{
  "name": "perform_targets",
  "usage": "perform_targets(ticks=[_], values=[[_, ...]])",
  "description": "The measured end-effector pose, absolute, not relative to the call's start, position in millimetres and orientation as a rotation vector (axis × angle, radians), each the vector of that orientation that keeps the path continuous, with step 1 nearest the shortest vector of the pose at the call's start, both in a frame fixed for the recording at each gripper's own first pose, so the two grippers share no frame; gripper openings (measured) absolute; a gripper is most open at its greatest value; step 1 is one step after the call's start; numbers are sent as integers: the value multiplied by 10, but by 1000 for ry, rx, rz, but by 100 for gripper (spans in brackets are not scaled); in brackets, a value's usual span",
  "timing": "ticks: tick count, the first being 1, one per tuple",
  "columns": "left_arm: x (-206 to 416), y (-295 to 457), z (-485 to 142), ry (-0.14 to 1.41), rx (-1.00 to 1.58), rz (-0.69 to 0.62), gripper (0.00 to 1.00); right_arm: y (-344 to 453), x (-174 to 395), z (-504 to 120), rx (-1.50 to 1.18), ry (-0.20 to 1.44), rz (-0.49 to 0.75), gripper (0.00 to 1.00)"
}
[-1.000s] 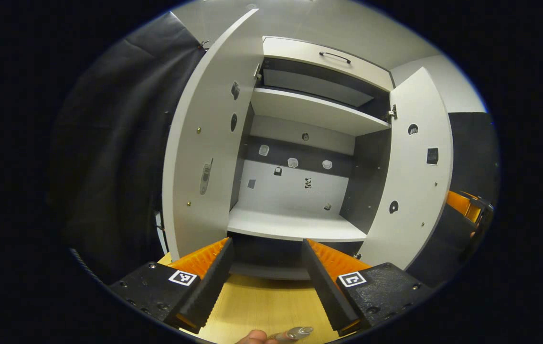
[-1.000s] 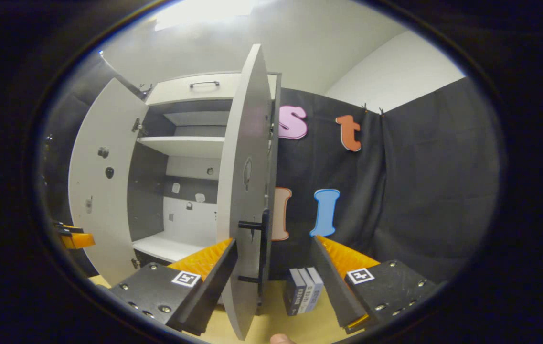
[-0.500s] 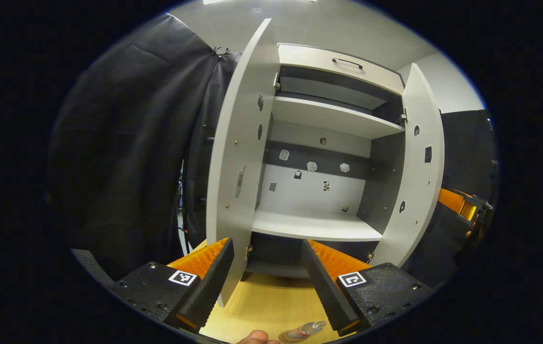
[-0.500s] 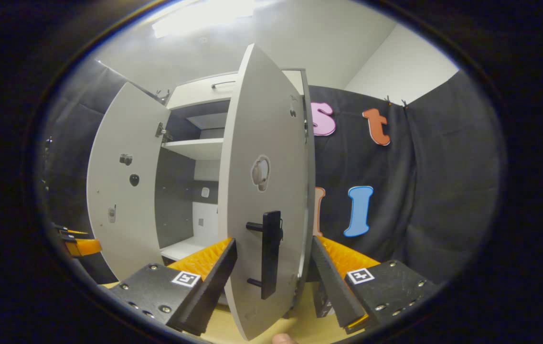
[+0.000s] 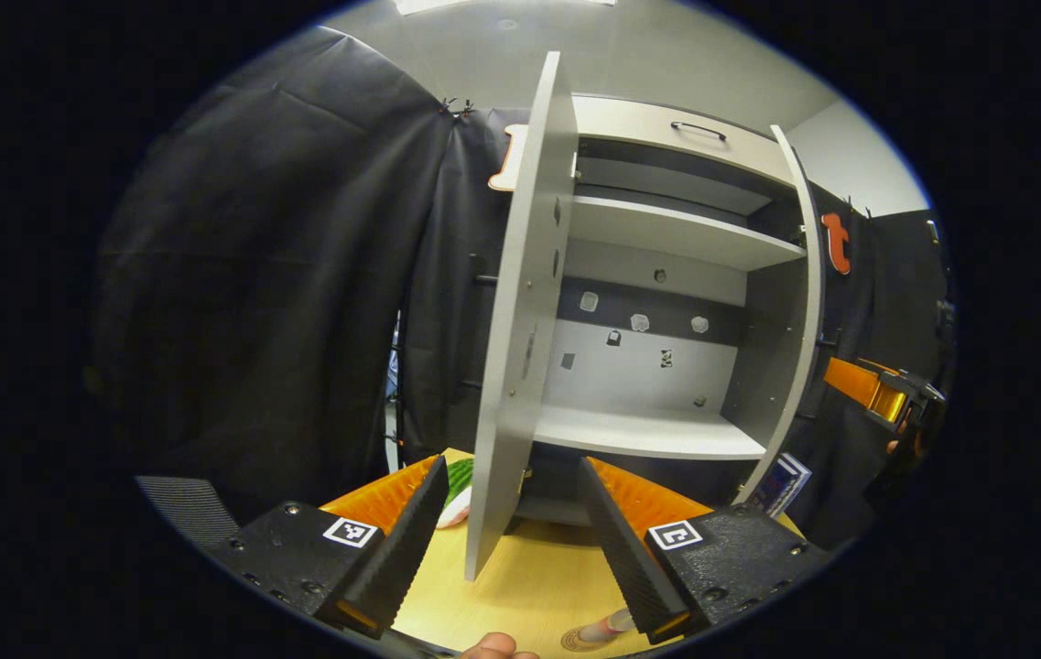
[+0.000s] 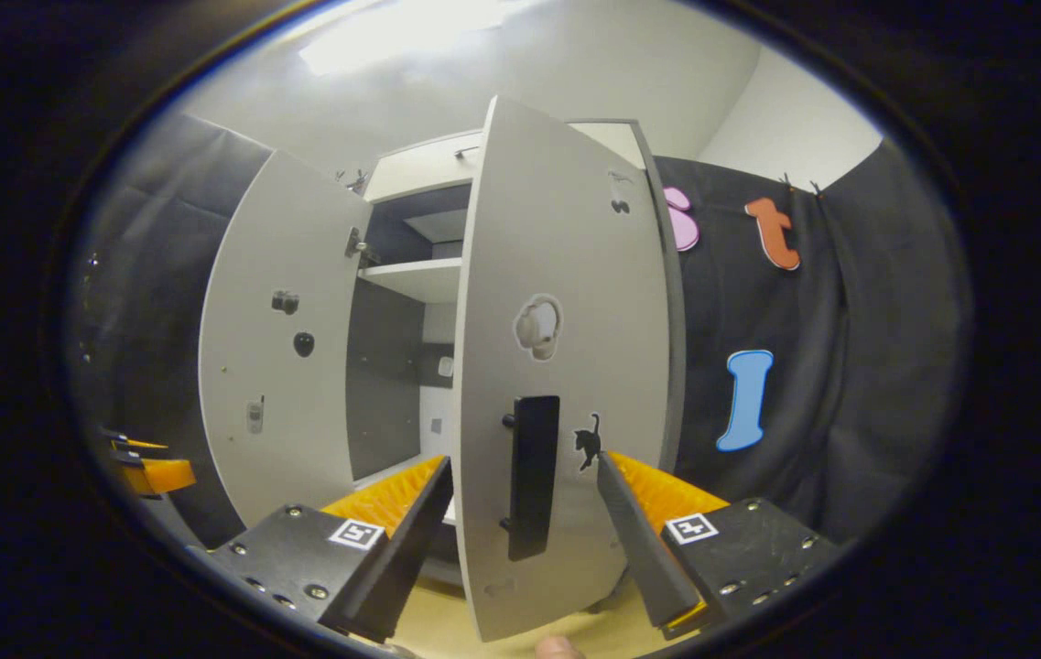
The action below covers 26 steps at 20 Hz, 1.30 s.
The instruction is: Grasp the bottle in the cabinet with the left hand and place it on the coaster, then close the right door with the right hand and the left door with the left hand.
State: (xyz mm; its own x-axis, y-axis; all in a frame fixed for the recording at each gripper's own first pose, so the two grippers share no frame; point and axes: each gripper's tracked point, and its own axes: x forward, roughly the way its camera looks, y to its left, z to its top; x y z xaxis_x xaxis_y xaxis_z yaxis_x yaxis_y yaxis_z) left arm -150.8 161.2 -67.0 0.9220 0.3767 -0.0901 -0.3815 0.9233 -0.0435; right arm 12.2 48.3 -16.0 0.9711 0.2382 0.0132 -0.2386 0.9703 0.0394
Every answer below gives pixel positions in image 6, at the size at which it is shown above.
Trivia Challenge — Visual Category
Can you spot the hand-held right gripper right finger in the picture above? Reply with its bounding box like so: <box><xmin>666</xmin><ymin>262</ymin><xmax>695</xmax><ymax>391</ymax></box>
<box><xmin>596</xmin><ymin>450</ymin><xmax>841</xmax><ymax>642</ymax></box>

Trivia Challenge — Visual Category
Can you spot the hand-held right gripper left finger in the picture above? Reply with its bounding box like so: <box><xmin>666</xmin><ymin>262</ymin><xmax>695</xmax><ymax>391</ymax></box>
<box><xmin>186</xmin><ymin>455</ymin><xmax>455</xmax><ymax>644</ymax></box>

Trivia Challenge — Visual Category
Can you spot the white cabinet door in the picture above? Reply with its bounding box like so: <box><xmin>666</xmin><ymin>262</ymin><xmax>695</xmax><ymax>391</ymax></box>
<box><xmin>451</xmin><ymin>94</ymin><xmax>667</xmax><ymax>643</ymax></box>
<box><xmin>198</xmin><ymin>149</ymin><xmax>374</xmax><ymax>530</ymax></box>

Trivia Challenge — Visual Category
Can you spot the grey and white cabinet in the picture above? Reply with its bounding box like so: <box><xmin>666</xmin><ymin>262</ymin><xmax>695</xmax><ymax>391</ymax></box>
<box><xmin>342</xmin><ymin>117</ymin><xmax>688</xmax><ymax>587</ymax></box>

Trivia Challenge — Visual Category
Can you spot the white thick cabinet shelf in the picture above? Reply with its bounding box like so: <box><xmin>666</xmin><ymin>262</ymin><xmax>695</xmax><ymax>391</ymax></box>
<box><xmin>357</xmin><ymin>257</ymin><xmax>464</xmax><ymax>305</ymax></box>

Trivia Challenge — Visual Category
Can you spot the black backdrop cloth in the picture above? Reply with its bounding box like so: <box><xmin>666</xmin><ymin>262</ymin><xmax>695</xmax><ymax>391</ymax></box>
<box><xmin>67</xmin><ymin>110</ymin><xmax>974</xmax><ymax>550</ymax></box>

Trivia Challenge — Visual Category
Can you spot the ceiling light panel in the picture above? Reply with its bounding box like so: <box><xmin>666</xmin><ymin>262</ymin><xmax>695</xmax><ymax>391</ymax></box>
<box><xmin>300</xmin><ymin>0</ymin><xmax>521</xmax><ymax>76</ymax></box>

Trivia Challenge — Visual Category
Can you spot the black right door handle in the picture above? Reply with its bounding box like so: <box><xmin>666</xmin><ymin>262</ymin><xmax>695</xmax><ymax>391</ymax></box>
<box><xmin>500</xmin><ymin>395</ymin><xmax>561</xmax><ymax>562</ymax></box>

